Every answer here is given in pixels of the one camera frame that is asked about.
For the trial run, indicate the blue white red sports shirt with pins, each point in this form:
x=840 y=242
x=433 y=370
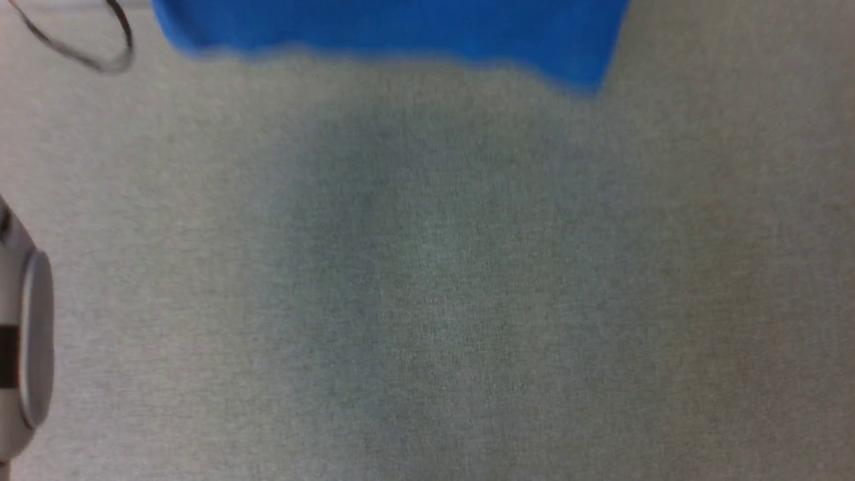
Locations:
x=401 y=27

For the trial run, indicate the grey fabric sofa seat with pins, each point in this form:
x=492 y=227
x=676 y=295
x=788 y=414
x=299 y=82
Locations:
x=454 y=280

